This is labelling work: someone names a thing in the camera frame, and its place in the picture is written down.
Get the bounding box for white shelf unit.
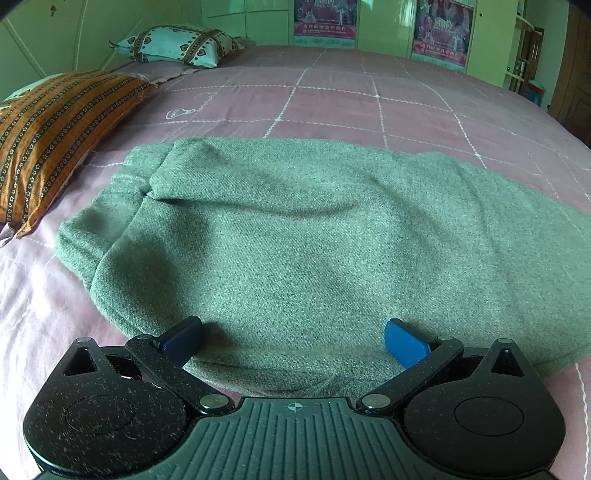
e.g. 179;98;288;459
505;13;546;95

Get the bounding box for white patterned pillow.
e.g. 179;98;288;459
109;26;245;68

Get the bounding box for wall poster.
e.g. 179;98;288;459
294;0;357;41
411;0;474;66

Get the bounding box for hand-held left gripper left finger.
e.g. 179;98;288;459
59;316;232;415

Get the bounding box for orange striped pillow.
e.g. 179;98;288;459
0;70;155;240

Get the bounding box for pale green headboard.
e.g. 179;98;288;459
0;0;206;103

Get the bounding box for pale green wardrobe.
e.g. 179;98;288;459
201;0;529;77

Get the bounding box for grey-green pants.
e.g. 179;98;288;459
55;137;591;398

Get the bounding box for brown wooden door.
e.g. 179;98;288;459
547;7;591;144

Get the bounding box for pink checked bed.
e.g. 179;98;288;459
0;44;591;480

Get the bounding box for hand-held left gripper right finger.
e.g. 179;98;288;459
355;318;533;415

